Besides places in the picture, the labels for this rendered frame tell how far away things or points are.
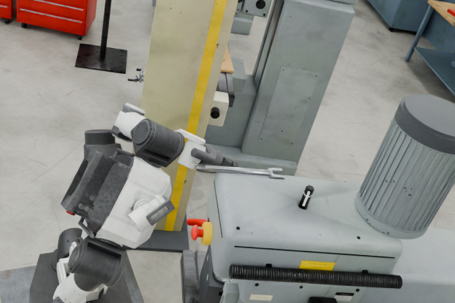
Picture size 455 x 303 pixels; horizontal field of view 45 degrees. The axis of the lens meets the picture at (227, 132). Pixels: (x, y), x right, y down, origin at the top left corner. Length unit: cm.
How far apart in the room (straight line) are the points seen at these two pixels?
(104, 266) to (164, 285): 188
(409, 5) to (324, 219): 745
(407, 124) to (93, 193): 93
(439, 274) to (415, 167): 41
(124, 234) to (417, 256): 87
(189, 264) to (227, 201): 111
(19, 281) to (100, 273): 134
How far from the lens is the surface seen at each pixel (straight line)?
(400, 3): 867
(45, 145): 455
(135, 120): 187
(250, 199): 139
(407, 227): 146
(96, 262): 175
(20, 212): 398
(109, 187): 170
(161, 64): 309
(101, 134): 206
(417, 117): 132
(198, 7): 296
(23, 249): 375
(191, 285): 237
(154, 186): 175
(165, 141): 173
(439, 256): 171
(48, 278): 285
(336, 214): 145
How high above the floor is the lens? 277
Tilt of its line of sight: 33 degrees down
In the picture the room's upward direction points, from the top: 15 degrees clockwise
